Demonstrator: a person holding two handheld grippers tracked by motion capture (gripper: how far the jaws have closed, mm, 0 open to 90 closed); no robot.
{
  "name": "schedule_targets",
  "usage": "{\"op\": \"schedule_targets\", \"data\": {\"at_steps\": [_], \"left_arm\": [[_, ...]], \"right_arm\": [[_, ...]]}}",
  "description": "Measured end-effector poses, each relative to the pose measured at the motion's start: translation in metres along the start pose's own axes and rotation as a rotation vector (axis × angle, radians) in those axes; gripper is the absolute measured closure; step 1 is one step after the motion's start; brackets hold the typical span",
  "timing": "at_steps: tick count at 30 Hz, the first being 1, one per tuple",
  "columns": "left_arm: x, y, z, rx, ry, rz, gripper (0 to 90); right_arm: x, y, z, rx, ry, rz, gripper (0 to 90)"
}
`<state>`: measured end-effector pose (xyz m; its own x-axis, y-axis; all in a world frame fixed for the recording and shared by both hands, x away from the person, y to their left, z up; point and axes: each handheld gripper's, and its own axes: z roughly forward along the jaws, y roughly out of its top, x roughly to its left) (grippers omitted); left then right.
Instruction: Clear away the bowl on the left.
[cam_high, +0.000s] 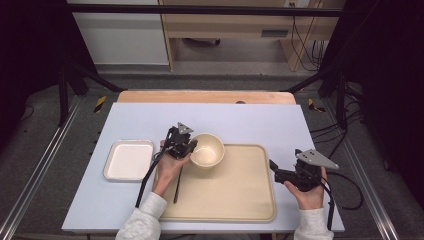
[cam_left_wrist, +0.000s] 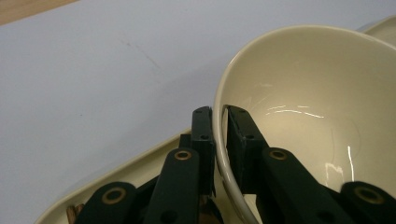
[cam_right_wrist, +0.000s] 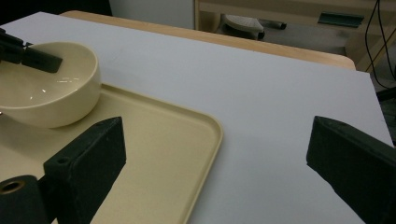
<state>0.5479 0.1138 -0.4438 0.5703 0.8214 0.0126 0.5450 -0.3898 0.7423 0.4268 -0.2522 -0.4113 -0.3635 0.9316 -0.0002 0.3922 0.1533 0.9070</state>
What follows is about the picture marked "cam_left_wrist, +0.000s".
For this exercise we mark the beige plastic tray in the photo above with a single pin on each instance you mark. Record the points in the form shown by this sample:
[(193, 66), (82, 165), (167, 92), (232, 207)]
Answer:
[(140, 174)]

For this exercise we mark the brown wooden chopstick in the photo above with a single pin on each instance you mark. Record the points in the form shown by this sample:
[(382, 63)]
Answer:
[(80, 209), (71, 214)]

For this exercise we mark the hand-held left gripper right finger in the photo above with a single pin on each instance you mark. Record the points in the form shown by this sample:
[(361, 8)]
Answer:
[(246, 149)]

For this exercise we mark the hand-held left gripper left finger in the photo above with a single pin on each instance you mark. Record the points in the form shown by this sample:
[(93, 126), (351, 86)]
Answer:
[(205, 155)]

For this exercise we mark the white table mat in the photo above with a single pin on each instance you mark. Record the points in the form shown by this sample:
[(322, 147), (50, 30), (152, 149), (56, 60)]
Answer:
[(109, 77)]

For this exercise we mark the cream ceramic bowl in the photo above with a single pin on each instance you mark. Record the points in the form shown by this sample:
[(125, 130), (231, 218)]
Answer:
[(311, 77)]

